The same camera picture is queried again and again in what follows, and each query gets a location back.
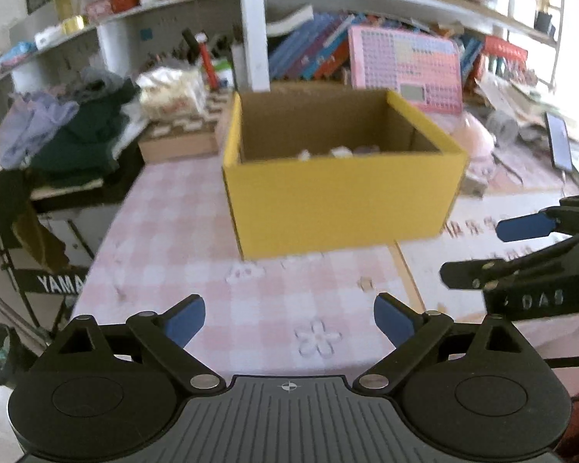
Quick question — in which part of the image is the clear plastic bag of items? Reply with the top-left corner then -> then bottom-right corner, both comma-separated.
137,66 -> 208,119

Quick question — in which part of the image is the pile of papers and books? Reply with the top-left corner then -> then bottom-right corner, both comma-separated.
473,74 -> 579,145

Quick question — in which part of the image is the red pen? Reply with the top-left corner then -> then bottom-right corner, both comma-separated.
195,33 -> 220,90

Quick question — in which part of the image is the black smartphone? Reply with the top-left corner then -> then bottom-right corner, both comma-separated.
544,112 -> 574,172

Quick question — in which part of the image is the white green pen cup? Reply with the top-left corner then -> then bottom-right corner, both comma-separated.
212,58 -> 235,90

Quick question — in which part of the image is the pink keyboard learning tablet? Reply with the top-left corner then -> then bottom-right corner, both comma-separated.
348,25 -> 464,115

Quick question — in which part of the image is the black round object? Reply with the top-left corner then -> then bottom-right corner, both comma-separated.
0,323 -> 36,387

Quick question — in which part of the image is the pile of clothes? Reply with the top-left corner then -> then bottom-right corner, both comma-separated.
0,68 -> 142,189

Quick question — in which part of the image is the row of blue books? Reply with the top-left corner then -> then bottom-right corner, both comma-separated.
269,10 -> 367,83

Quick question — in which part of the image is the white shelf unit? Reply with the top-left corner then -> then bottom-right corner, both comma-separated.
0,0 -> 563,95

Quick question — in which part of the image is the clear tape roll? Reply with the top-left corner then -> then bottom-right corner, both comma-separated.
487,111 -> 519,144

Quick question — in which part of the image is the yellow cardboard box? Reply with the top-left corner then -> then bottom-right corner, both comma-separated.
222,88 -> 470,260

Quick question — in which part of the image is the pink printed tablecloth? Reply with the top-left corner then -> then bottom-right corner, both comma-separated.
70,91 -> 579,382

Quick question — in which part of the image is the black folding stand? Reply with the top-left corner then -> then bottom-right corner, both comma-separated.
0,222 -> 97,338

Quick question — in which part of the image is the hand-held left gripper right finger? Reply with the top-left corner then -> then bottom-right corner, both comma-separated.
352,293 -> 538,394

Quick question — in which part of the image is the brown wooden box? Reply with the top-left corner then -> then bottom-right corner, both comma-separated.
137,91 -> 233,162

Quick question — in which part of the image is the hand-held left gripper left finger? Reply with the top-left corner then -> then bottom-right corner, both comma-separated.
39,294 -> 225,394

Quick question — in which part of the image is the red box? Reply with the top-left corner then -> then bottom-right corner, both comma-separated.
482,36 -> 529,66

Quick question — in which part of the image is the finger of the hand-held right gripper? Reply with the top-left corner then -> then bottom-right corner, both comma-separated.
496,193 -> 579,243
439,231 -> 579,291

